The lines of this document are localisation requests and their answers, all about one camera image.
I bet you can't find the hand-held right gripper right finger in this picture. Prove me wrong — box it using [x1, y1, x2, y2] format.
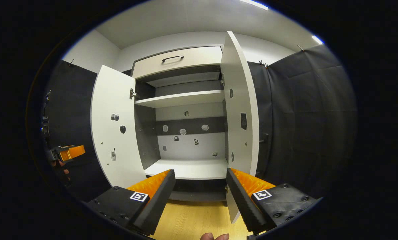
[226, 168, 321, 235]

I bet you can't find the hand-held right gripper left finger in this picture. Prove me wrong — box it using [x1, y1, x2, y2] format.
[86, 169, 176, 236]

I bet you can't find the cabinet door with camera sticker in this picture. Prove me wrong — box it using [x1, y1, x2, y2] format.
[91, 65, 148, 189]

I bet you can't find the beige double-door shoe cabinet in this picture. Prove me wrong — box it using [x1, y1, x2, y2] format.
[91, 31, 261, 224]

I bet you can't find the cabinet door with headphones sticker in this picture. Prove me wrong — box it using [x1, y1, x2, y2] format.
[220, 31, 260, 224]

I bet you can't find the white cabinet shelf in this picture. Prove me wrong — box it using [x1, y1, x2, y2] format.
[144, 158, 229, 180]
[135, 90, 226, 109]

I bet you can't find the beige cabinet drawer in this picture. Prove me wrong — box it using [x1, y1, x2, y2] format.
[132, 46, 223, 79]

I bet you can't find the black backdrop cloth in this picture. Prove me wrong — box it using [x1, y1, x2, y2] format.
[44, 43, 357, 200]

